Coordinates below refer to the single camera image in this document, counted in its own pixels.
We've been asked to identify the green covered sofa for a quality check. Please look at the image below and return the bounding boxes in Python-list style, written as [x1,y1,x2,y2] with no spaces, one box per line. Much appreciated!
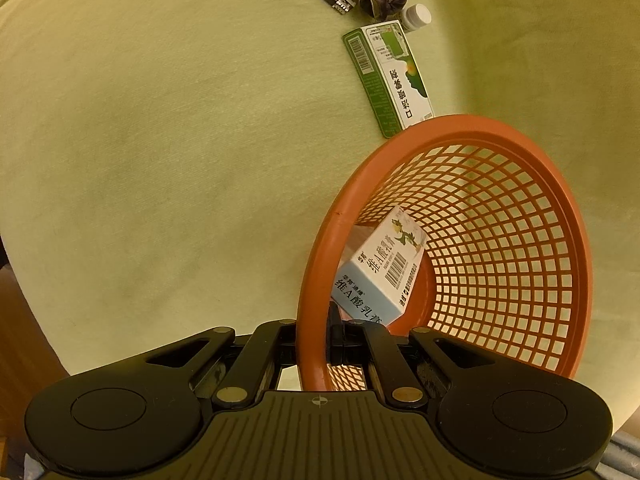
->
[0,0,640,441]

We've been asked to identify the green white box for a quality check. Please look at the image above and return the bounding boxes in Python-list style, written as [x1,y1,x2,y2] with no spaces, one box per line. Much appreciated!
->
[342,20,435,139]

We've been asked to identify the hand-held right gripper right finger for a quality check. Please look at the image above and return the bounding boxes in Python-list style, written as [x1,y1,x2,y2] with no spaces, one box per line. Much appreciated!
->
[326,304,456,407]

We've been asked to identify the blue white medicine box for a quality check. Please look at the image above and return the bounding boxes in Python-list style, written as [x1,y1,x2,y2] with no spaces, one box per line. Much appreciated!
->
[330,205,427,331]

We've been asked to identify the small white bottle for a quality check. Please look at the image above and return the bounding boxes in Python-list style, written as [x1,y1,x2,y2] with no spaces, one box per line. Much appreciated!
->
[400,3,432,32]

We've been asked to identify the orange mesh basket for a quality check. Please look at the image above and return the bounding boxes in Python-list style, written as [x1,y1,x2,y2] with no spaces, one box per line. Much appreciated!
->
[296,114,594,392]

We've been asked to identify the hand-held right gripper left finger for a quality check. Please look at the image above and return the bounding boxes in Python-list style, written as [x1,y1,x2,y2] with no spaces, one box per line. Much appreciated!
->
[144,318,302,407]

